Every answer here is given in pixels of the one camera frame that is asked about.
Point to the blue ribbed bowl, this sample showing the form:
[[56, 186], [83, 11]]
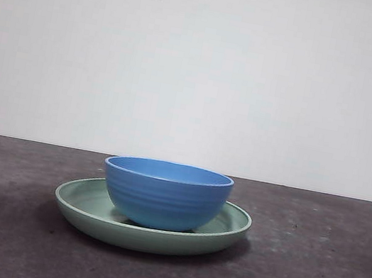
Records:
[[164, 200]]

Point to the green round plate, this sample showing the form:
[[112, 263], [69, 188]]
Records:
[[153, 241]]

